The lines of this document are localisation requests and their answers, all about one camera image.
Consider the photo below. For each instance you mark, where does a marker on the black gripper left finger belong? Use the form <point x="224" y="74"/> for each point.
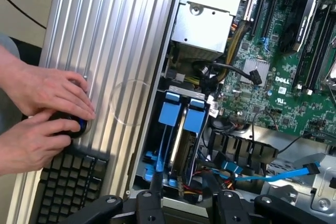
<point x="149" y="208"/>

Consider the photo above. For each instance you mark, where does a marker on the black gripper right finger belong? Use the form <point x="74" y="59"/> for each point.
<point x="231" y="208"/>

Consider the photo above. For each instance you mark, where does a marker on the empty blue disk carrier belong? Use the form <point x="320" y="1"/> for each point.
<point x="170" y="108"/>

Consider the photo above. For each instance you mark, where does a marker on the person's right hand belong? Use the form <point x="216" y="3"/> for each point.
<point x="31" y="145"/>

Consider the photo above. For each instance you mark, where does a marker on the person's left hand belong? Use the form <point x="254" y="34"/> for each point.
<point x="47" y="87"/>

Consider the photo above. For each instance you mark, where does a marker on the black fan shroud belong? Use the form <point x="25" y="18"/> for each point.
<point x="236" y="145"/>

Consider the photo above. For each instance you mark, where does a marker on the black keyboard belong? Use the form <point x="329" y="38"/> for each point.
<point x="68" y="187"/>

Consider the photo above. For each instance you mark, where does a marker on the open PC case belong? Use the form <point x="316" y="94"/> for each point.
<point x="296" y="140"/>

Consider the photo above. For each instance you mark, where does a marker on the white barcode tag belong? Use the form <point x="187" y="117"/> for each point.
<point x="213" y="106"/>

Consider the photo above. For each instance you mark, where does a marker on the clear round plastic disc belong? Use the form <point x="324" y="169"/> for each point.
<point x="131" y="102"/>

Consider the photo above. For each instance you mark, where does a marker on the green motherboard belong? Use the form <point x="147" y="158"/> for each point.
<point x="262" y="98"/>

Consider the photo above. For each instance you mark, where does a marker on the hard drive in blue caddy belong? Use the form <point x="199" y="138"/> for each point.
<point x="183" y="91"/>

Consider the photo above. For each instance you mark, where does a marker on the silver heat sink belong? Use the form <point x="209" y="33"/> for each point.
<point x="252" y="66"/>

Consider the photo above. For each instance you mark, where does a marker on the CPU socket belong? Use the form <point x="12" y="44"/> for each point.
<point x="332" y="72"/>

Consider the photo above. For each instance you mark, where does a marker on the black RAM slot row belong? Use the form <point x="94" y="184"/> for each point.
<point x="315" y="58"/>

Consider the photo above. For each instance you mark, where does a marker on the silver power supply unit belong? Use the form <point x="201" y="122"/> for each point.
<point x="202" y="32"/>

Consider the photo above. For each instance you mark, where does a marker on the black graphics card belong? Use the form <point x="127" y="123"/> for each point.
<point x="296" y="30"/>

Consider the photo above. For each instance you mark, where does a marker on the black seat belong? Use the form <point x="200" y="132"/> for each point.
<point x="29" y="51"/>

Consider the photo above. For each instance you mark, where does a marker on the black expansion slot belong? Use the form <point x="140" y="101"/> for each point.
<point x="271" y="11"/>
<point x="260" y="11"/>

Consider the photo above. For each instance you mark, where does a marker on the silver metal drive bracket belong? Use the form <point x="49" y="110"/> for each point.
<point x="325" y="182"/>

